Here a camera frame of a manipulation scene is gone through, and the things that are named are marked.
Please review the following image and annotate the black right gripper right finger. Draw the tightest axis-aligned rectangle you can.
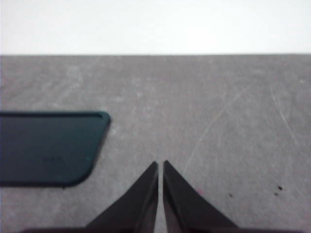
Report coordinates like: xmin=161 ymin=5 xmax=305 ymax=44
xmin=162 ymin=160 xmax=241 ymax=233

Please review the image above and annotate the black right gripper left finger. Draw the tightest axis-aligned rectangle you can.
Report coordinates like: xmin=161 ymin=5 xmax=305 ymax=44
xmin=84 ymin=161 xmax=160 ymax=233

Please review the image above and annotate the dark rectangular tray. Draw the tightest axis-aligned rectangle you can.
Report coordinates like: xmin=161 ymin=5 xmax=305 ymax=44
xmin=0 ymin=111 xmax=111 ymax=187

